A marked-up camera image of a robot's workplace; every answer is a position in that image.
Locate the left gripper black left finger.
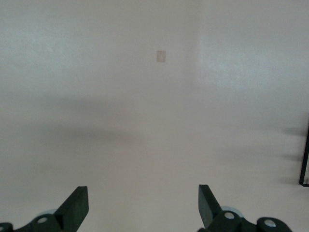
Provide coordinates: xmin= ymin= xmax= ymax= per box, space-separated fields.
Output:
xmin=0 ymin=186 xmax=89 ymax=232

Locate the black wire cup holder rack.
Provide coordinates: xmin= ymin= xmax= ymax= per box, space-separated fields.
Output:
xmin=298 ymin=125 xmax=309 ymax=187

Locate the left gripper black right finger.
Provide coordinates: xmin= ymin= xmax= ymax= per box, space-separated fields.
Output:
xmin=197 ymin=184 xmax=294 ymax=232

